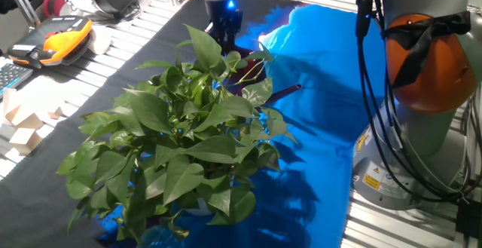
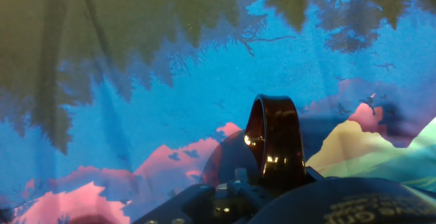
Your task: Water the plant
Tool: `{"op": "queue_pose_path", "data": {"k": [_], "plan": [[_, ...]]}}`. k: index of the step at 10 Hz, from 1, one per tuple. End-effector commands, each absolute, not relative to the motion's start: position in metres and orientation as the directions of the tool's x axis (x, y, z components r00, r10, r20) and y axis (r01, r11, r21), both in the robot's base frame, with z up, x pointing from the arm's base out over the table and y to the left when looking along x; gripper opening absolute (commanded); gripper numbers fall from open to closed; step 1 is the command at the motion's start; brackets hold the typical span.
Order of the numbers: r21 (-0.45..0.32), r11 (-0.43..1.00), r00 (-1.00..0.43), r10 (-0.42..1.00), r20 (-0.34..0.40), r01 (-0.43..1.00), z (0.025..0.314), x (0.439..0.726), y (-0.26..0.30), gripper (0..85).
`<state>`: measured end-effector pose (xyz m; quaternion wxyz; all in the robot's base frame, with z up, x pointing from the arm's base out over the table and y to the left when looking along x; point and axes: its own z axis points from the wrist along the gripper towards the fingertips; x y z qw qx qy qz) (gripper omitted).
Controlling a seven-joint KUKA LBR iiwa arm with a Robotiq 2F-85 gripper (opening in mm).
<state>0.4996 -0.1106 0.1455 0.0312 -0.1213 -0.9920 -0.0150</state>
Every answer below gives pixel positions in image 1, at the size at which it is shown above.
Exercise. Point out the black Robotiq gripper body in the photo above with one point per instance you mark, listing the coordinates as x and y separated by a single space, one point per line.
224 14

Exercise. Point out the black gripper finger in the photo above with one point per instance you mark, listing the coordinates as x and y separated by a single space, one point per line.
217 35
232 37

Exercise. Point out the dark red watering can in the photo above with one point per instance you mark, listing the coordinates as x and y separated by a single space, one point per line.
286 90

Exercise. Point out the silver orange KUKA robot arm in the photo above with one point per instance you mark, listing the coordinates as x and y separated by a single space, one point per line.
421 135

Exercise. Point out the green pothos plant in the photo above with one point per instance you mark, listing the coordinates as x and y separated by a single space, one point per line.
180 176

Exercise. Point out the white plant pot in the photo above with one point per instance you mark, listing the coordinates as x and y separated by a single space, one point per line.
199 208

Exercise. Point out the blue and grey printed cloth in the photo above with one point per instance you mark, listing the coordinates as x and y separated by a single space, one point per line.
320 89

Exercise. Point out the orange black teach pendant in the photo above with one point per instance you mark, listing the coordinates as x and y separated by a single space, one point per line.
64 40

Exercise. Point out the red plastic object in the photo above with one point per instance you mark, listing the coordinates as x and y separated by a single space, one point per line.
54 1

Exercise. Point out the small wooden block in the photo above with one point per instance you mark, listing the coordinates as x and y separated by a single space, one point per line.
56 113

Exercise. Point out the black computer keyboard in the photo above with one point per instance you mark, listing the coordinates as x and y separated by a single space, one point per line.
13 76

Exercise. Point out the wooden wedge block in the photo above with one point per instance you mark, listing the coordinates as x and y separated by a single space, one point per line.
24 119

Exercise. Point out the wooden cube block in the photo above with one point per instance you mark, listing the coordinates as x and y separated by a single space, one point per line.
24 141

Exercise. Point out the black connector box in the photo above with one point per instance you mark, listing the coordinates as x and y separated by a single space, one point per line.
468 218

